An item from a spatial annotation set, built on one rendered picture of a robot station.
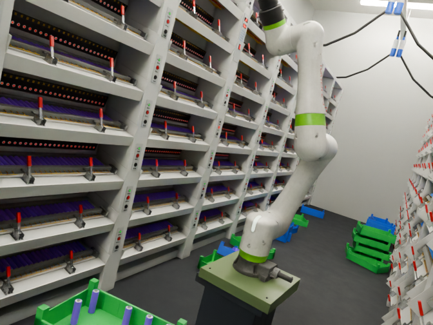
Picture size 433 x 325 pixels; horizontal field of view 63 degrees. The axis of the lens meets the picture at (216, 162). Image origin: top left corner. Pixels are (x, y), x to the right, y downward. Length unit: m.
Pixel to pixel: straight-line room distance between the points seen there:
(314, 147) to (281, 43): 0.44
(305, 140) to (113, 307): 0.86
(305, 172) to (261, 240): 0.34
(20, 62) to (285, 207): 1.13
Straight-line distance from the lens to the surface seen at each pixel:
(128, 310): 1.02
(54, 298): 1.71
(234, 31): 2.25
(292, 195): 1.59
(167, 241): 2.15
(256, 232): 1.48
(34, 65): 1.25
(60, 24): 1.54
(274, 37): 1.50
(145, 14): 1.69
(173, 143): 1.85
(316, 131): 1.38
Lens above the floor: 0.92
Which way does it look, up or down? 7 degrees down
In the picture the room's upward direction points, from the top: 14 degrees clockwise
